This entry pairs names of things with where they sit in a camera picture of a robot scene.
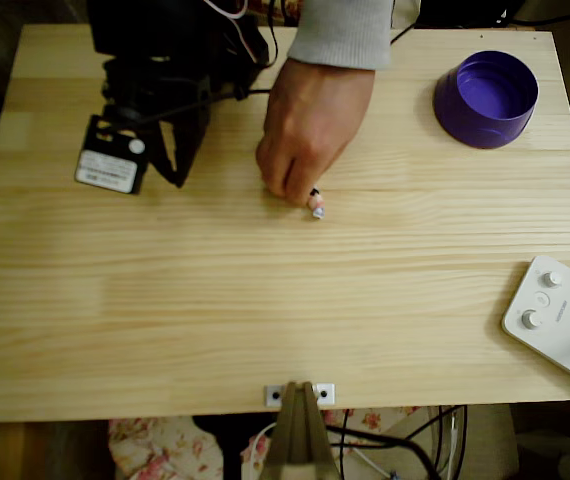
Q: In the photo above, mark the white metal bracket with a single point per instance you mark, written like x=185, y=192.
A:
x=271, y=395

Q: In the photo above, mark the floral cloth behind table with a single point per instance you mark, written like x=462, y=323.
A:
x=290, y=10

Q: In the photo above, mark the tan camera mount post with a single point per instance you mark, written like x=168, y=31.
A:
x=297, y=440

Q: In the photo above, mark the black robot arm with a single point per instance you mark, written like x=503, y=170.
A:
x=165, y=40

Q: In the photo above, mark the person's bare hand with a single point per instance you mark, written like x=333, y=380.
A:
x=310, y=125

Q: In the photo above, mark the forearm in grey sleeve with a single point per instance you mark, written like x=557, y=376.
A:
x=340, y=30

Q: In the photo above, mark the purple plastic bowl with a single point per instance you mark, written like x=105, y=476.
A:
x=495, y=95

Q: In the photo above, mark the white lamp base with knobs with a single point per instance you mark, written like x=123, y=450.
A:
x=560, y=320

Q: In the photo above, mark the pink candy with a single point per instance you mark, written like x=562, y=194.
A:
x=318, y=206

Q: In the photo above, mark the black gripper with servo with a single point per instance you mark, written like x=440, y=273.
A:
x=183, y=134

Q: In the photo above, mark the black device behind table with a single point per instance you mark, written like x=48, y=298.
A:
x=465, y=12

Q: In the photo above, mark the black pole under table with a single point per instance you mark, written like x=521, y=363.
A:
x=230, y=450

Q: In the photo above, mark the floral cloth under table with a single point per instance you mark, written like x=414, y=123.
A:
x=155, y=450

